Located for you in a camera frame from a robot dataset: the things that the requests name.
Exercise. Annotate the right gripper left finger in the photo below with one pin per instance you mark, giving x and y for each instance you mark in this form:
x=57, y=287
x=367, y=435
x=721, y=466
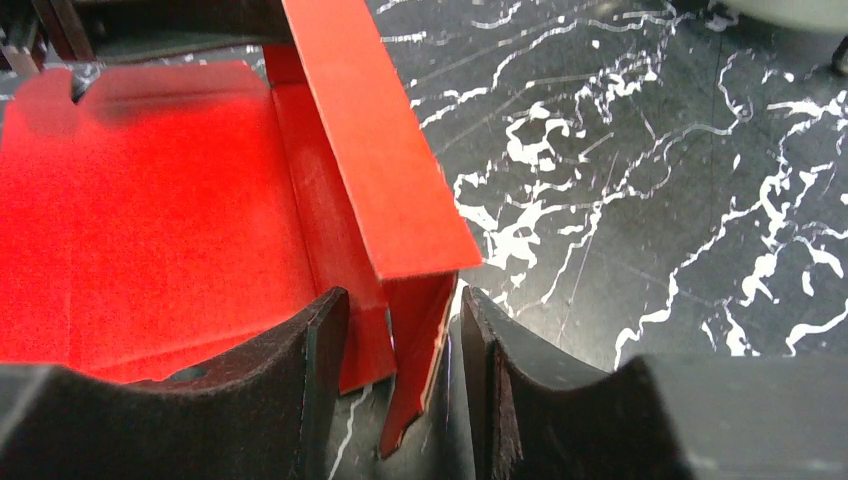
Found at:
x=262, y=410

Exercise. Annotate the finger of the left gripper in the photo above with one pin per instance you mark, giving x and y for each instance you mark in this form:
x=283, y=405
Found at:
x=137, y=31

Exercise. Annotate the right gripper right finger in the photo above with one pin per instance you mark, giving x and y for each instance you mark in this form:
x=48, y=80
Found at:
x=537, y=412

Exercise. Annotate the red paper box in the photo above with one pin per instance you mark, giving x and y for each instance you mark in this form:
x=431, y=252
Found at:
x=156, y=213

